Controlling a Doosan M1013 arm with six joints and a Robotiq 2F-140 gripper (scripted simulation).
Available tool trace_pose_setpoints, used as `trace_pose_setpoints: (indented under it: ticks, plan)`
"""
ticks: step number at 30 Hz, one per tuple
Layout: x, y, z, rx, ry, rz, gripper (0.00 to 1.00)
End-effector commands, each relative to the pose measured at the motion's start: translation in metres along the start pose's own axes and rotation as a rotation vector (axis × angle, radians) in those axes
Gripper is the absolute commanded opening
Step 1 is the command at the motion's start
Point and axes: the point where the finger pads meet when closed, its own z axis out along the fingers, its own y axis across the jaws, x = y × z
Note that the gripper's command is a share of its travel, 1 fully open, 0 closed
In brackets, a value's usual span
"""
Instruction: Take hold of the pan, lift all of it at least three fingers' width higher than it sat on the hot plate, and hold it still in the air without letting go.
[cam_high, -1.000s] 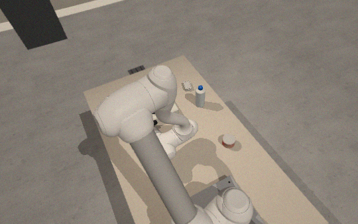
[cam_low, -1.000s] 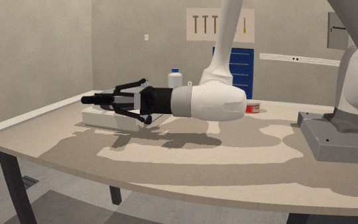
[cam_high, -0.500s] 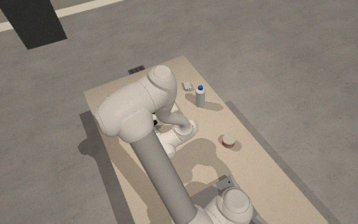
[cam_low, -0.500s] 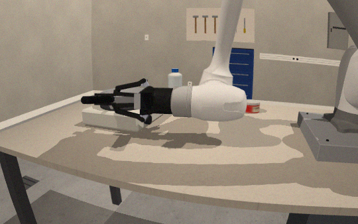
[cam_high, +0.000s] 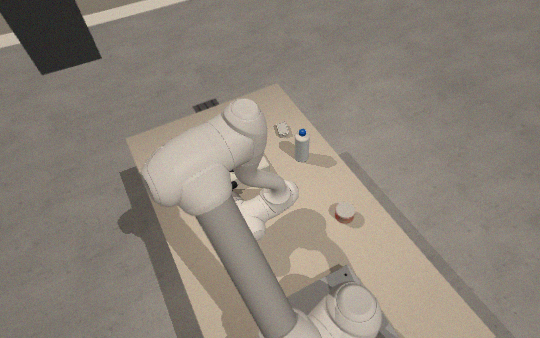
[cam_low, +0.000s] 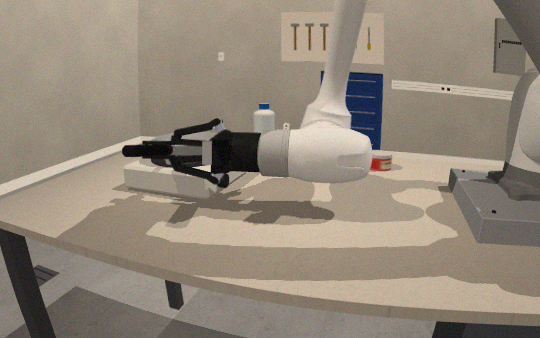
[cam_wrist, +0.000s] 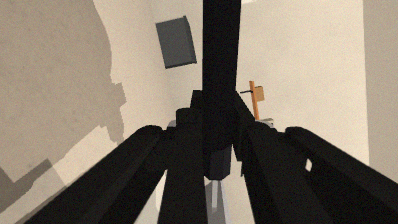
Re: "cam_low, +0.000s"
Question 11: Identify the red tin with white lid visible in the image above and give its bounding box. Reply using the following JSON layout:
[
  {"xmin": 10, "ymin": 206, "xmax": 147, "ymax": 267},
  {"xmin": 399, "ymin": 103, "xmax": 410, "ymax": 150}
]
[{"xmin": 370, "ymin": 150, "xmax": 392, "ymax": 171}]

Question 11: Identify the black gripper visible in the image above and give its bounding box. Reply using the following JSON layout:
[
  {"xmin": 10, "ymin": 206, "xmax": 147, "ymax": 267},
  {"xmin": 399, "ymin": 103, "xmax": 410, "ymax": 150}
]
[{"xmin": 142, "ymin": 118, "xmax": 261, "ymax": 184}]

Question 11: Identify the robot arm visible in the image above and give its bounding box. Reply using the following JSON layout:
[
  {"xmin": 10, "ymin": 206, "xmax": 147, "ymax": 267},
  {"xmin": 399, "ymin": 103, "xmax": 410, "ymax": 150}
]
[{"xmin": 202, "ymin": 0, "xmax": 540, "ymax": 201}]

